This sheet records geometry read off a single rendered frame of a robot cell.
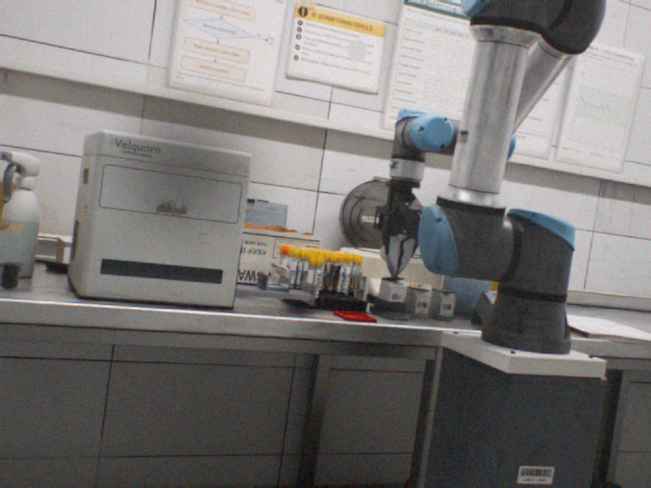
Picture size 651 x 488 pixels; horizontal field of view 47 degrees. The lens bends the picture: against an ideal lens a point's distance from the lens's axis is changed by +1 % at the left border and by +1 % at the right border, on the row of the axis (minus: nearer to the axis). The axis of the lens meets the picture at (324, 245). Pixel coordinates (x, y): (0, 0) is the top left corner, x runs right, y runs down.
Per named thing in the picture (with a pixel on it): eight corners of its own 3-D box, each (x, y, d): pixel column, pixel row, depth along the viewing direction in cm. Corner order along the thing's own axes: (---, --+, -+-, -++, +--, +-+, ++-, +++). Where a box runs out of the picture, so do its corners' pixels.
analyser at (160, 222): (78, 299, 129) (99, 128, 127) (66, 277, 154) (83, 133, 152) (247, 311, 141) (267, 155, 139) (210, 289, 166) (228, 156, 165)
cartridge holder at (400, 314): (387, 319, 157) (389, 302, 157) (368, 311, 165) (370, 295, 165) (409, 320, 159) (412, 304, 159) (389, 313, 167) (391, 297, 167)
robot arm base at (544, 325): (587, 358, 123) (596, 299, 123) (503, 350, 120) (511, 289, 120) (542, 341, 138) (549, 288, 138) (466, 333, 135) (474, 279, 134)
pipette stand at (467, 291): (449, 319, 171) (455, 276, 171) (435, 313, 178) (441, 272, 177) (486, 322, 174) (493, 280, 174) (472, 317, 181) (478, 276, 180)
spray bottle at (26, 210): (-14, 277, 140) (1, 149, 139) (-13, 270, 148) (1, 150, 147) (34, 281, 143) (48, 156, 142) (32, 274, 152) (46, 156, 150)
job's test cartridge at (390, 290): (386, 311, 159) (390, 282, 159) (376, 307, 163) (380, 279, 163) (402, 312, 161) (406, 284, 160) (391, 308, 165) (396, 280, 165)
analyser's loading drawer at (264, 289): (215, 297, 139) (218, 270, 139) (206, 291, 145) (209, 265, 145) (314, 305, 148) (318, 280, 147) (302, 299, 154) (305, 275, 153)
